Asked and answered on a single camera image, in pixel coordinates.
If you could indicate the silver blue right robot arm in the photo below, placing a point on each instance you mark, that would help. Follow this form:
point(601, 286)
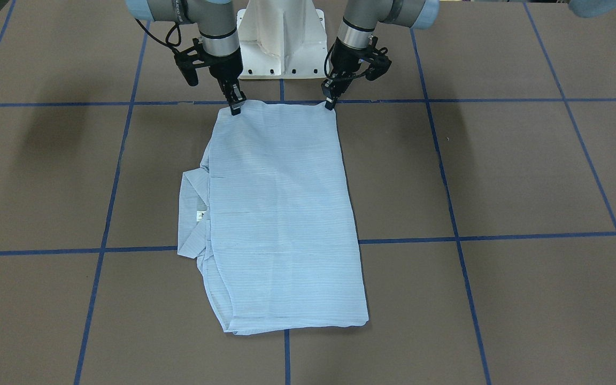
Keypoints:
point(218, 48)

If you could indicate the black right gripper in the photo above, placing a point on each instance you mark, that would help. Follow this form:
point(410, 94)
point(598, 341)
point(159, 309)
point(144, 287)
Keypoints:
point(225, 66)

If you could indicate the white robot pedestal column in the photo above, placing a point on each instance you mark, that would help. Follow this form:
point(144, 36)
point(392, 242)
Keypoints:
point(282, 40)

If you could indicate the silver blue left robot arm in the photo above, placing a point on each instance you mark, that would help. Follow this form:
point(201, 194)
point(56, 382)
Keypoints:
point(360, 20)

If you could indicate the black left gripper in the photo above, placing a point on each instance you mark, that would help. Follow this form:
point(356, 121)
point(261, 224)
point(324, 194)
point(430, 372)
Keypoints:
point(344, 62)

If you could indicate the light blue button shirt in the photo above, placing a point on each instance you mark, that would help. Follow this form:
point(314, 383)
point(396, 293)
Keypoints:
point(268, 219)

